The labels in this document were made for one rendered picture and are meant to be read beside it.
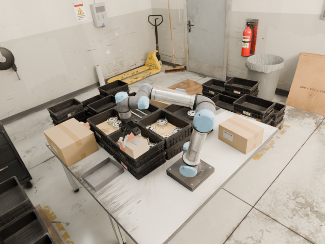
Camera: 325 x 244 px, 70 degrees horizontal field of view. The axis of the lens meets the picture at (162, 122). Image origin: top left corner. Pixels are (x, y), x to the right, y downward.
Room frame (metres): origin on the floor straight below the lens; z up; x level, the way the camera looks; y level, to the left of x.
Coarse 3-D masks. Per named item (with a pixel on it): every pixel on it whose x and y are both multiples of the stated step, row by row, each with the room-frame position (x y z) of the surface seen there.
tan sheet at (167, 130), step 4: (152, 124) 1.84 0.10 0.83; (156, 124) 1.83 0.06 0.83; (168, 124) 1.81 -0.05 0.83; (156, 128) 1.77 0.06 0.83; (160, 128) 1.76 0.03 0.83; (164, 128) 1.75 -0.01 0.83; (168, 128) 1.74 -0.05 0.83; (172, 128) 1.74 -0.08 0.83; (156, 132) 1.70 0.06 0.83; (160, 132) 1.70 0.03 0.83; (164, 132) 1.69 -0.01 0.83; (168, 132) 1.68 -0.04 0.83
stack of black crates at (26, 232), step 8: (24, 216) 1.24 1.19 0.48; (32, 216) 1.27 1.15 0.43; (16, 224) 1.20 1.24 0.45; (24, 224) 1.22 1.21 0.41; (32, 224) 1.23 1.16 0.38; (40, 224) 1.23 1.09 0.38; (0, 232) 1.13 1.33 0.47; (8, 232) 1.15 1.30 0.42; (16, 232) 1.17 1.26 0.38; (24, 232) 1.17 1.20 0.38; (32, 232) 1.16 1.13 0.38; (40, 232) 1.15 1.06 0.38; (0, 240) 1.08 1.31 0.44; (8, 240) 1.11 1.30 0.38; (16, 240) 1.11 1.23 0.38; (24, 240) 1.10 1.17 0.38; (32, 240) 1.09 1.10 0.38
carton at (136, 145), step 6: (132, 138) 1.25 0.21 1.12; (138, 138) 1.24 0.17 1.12; (120, 144) 1.23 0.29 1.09; (126, 144) 1.19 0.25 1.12; (132, 144) 1.19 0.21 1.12; (138, 144) 1.18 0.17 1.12; (144, 144) 1.19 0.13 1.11; (126, 150) 1.19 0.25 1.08; (132, 150) 1.13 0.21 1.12; (138, 150) 1.16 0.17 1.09; (144, 150) 1.18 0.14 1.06; (132, 156) 1.15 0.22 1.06; (138, 156) 1.15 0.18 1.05
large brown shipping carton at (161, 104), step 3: (159, 87) 2.50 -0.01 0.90; (162, 87) 2.49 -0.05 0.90; (168, 90) 2.40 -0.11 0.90; (171, 90) 2.39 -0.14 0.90; (174, 90) 2.38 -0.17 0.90; (186, 93) 2.26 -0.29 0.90; (150, 99) 2.23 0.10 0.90; (150, 102) 2.23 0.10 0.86; (153, 102) 2.20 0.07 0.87; (156, 102) 2.17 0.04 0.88; (159, 102) 2.15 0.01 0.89; (162, 102) 2.12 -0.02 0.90; (156, 105) 2.18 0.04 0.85; (159, 105) 2.15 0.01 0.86; (162, 105) 2.12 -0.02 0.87; (165, 105) 2.09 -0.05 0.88
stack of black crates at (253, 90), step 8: (232, 80) 3.20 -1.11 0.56; (240, 80) 3.16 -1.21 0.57; (248, 80) 3.08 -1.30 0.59; (232, 88) 2.96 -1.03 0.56; (240, 88) 2.86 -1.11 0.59; (248, 88) 3.01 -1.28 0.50; (256, 88) 2.93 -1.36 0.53; (232, 96) 2.95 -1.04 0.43; (240, 96) 2.84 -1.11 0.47; (256, 96) 2.93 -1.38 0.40
